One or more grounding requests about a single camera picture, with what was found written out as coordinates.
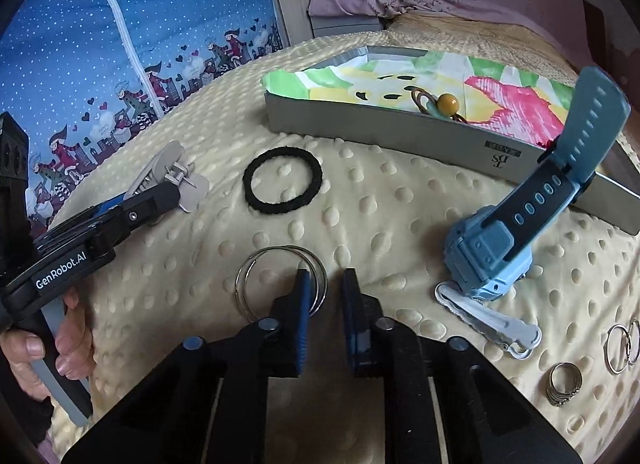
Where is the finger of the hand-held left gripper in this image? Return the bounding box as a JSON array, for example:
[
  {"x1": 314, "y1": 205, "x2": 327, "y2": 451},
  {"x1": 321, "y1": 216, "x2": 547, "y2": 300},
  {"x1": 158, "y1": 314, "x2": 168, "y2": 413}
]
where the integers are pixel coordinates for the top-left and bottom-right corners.
[
  {"x1": 75, "y1": 197, "x2": 126, "y2": 225},
  {"x1": 95, "y1": 181, "x2": 181, "y2": 245}
]

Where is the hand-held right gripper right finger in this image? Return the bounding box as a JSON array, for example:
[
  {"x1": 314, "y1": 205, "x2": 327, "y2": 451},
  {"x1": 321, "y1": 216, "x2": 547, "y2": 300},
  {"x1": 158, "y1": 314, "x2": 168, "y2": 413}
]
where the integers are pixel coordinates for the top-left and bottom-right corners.
[{"x1": 340, "y1": 268, "x2": 583, "y2": 464}]

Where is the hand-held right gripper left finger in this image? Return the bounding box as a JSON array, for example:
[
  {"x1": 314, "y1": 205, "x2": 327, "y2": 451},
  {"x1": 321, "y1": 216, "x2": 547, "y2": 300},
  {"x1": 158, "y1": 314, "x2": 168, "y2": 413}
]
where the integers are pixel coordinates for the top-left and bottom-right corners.
[{"x1": 60, "y1": 268, "x2": 313, "y2": 464}]

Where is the large silver key ring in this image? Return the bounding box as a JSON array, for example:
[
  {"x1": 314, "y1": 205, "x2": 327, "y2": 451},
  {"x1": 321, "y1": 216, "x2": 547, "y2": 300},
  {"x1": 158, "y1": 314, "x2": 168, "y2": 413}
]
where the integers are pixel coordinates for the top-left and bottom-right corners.
[
  {"x1": 235, "y1": 247, "x2": 306, "y2": 321},
  {"x1": 260, "y1": 245, "x2": 328, "y2": 317}
]

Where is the beige hair clip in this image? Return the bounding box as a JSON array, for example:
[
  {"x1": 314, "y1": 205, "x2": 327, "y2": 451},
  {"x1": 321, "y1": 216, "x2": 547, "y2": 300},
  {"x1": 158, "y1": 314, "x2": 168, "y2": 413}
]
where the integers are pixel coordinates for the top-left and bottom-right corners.
[{"x1": 122, "y1": 140, "x2": 210, "y2": 213}]

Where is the blue wrist watch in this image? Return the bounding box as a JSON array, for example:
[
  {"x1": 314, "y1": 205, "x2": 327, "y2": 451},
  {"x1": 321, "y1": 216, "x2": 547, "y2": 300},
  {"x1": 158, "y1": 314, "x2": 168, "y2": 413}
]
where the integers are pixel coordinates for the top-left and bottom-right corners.
[{"x1": 444, "y1": 67, "x2": 632, "y2": 301}]

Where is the grey shallow box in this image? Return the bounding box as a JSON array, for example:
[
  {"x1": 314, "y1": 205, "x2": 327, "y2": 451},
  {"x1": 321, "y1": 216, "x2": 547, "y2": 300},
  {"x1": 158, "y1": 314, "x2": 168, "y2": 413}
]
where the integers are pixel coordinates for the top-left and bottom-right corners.
[{"x1": 263, "y1": 44, "x2": 640, "y2": 235}]

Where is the person's left hand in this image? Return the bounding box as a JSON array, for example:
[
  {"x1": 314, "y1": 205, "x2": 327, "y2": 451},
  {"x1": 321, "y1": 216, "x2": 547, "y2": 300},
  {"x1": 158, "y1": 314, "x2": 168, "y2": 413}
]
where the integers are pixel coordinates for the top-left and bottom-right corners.
[{"x1": 0, "y1": 291, "x2": 96, "y2": 415}]

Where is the white hair clip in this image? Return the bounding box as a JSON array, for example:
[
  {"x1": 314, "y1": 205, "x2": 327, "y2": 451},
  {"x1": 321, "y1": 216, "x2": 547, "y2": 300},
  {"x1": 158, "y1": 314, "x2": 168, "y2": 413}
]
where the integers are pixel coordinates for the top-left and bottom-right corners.
[{"x1": 434, "y1": 281, "x2": 542, "y2": 360}]

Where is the blue dotted wardrobe cover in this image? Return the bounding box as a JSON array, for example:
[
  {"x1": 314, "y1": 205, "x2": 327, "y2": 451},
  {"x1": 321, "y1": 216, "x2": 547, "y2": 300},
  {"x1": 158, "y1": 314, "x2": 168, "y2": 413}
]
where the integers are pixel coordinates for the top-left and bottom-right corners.
[{"x1": 0, "y1": 0, "x2": 286, "y2": 245}]

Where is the colourful printed cloth lining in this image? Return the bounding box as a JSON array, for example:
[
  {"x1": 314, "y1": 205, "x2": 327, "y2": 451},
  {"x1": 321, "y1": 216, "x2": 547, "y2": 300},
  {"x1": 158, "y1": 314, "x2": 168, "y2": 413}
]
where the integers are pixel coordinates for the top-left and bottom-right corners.
[{"x1": 263, "y1": 52, "x2": 576, "y2": 142}]

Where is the grey headboard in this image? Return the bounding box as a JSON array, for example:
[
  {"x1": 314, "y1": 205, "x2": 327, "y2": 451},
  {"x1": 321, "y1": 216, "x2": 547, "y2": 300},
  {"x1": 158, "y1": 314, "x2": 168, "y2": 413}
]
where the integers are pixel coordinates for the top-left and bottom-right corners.
[{"x1": 310, "y1": 14, "x2": 387, "y2": 38}]

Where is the brown wooden board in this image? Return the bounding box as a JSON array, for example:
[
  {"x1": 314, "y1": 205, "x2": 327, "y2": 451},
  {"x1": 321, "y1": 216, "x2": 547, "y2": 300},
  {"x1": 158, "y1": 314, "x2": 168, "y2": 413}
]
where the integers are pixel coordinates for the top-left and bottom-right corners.
[{"x1": 582, "y1": 0, "x2": 607, "y2": 42}]

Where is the black hair tie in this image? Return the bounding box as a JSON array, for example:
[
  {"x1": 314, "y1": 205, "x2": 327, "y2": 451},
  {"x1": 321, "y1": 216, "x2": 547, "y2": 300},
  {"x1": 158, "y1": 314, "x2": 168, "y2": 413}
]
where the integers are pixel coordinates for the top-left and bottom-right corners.
[{"x1": 243, "y1": 147, "x2": 323, "y2": 213}]

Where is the stacked silver finger ring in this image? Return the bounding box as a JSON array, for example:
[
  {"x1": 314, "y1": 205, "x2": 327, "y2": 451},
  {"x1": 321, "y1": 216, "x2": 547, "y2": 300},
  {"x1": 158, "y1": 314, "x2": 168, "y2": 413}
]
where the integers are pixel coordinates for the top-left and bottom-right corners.
[{"x1": 545, "y1": 362, "x2": 583, "y2": 407}]

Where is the hair tie with yellow bead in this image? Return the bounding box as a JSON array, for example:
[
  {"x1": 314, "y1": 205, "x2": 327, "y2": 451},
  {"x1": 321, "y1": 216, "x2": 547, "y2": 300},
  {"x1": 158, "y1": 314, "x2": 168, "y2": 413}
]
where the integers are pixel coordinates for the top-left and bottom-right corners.
[{"x1": 409, "y1": 87, "x2": 468, "y2": 122}]

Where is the small silver key ring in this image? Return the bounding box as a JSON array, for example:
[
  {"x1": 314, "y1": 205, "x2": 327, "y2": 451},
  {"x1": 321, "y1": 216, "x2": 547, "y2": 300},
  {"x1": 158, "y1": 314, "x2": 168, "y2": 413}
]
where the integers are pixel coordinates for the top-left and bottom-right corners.
[
  {"x1": 604, "y1": 324, "x2": 632, "y2": 374},
  {"x1": 627, "y1": 319, "x2": 640, "y2": 365}
]

